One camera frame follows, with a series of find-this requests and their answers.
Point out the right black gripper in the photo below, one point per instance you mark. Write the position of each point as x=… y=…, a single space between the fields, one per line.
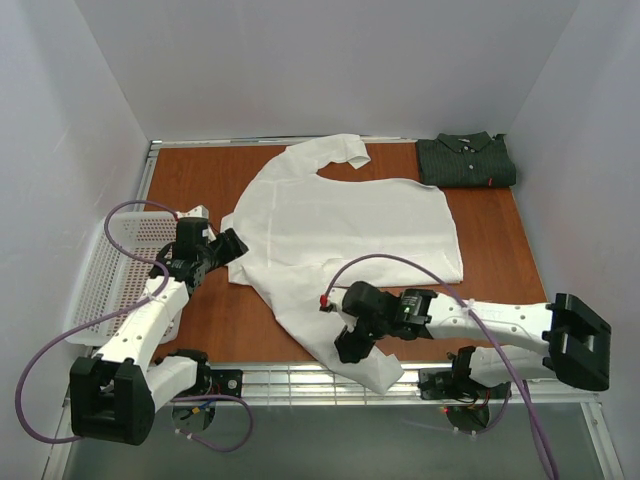
x=353 y=338

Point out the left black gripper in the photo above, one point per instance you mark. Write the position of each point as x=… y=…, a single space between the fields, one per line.
x=223 y=248

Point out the white long sleeve shirt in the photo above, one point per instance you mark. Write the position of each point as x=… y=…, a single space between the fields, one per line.
x=304 y=232

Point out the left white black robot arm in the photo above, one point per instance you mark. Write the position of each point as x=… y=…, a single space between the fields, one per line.
x=115 y=394

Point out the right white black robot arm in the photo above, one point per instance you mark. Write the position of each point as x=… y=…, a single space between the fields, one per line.
x=565 y=339

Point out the white plastic basket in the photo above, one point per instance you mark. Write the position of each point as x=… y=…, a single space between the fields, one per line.
x=110 y=281

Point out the folded dark green shirt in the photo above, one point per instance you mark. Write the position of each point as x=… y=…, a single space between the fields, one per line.
x=465 y=161

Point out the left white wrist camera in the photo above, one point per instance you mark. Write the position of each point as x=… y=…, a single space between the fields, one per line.
x=199 y=211

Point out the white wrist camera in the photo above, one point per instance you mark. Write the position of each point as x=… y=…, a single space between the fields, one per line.
x=329 y=304
x=199 y=211

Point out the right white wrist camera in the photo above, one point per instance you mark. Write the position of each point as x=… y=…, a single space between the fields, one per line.
x=329 y=304

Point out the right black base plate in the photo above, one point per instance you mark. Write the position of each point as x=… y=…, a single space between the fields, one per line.
x=442 y=384

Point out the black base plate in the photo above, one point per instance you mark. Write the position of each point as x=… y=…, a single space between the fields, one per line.
x=442 y=384
x=224 y=382

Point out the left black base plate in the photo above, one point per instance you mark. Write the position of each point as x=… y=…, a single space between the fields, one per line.
x=224 y=382

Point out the aluminium table frame rail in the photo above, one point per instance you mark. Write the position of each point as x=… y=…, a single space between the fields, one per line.
x=311 y=384

